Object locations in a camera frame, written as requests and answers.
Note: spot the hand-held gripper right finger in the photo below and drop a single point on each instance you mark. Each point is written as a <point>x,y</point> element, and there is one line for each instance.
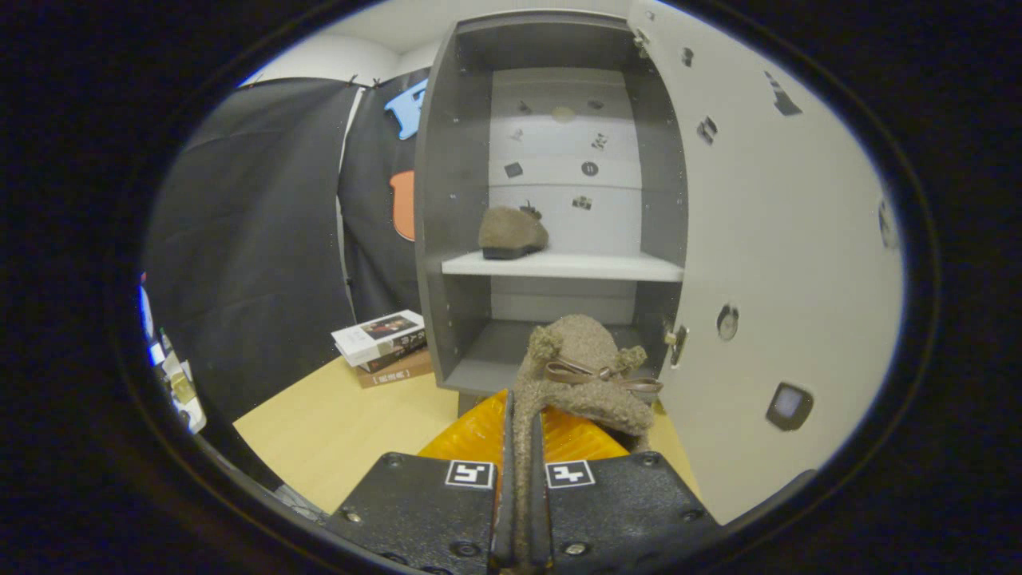
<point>539,519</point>

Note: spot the beige shoe cabinet door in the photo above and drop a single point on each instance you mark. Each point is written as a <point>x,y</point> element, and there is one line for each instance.
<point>782,263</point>

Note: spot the metal door hinge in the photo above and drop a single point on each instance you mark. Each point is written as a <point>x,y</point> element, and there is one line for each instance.
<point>677,339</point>
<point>640,40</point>

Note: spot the brown book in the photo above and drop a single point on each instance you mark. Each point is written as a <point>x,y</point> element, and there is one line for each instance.
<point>399,375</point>

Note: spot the grey shoe cabinet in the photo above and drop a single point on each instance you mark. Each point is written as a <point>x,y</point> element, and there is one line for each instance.
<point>455,200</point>

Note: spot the black backdrop cloth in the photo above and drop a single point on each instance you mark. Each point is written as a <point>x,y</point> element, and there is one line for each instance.
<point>255,239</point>

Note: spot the brown fluffy shoe with bow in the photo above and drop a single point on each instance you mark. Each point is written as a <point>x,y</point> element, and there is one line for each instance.
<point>583,351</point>

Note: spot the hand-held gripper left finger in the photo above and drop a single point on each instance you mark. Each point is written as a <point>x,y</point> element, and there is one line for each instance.
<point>505,511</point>

